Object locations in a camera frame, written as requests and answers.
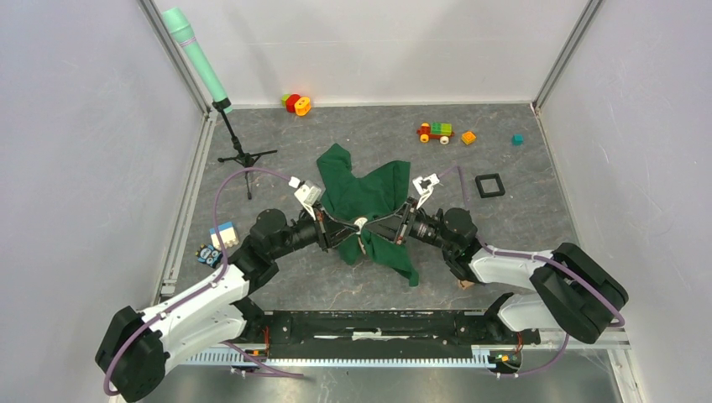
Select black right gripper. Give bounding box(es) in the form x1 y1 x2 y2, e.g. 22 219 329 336
364 197 456 254

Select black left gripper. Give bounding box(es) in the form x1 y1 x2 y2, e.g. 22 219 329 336
270 201 360 260

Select green fabric garment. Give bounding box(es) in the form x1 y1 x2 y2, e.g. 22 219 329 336
317 144 419 287

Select yellow sunflower brooch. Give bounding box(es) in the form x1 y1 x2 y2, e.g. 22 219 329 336
357 237 367 255

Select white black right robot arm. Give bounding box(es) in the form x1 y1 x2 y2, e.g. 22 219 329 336
359 200 629 344

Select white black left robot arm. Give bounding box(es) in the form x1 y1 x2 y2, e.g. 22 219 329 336
95 205 368 402

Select blue white toy brick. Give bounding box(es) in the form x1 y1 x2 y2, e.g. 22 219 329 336
209 222 239 250

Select colourful toy brick car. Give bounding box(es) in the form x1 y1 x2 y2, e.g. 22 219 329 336
416 123 454 145

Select black tripod microphone stand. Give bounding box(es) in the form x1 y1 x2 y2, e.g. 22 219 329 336
212 98 278 200

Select orange toy brick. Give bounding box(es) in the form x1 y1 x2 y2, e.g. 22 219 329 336
460 131 477 145

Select blue cartoon badge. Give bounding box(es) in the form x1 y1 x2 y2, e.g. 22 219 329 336
195 244 223 269

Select red orange green toy blocks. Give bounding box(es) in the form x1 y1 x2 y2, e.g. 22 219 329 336
281 93 312 117

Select teal small cube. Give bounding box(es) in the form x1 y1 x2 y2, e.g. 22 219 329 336
511 134 524 146

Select mint green microphone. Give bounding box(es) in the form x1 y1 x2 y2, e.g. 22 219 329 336
161 8 233 113

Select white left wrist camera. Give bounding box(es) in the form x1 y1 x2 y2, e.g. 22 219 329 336
288 176 322 220

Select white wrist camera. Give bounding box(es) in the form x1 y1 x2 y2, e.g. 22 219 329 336
288 176 322 220
411 173 440 209

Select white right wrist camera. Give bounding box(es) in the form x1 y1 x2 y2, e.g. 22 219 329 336
411 173 440 209

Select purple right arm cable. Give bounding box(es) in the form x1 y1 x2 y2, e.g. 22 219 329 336
437 164 626 379

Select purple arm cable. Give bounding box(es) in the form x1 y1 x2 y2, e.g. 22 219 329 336
437 164 626 379
103 167 306 397

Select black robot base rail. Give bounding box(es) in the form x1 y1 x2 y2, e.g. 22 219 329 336
232 297 541 359

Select black square frame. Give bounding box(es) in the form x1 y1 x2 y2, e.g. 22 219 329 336
474 173 505 199

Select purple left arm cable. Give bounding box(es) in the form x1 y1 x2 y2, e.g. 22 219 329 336
103 167 306 397

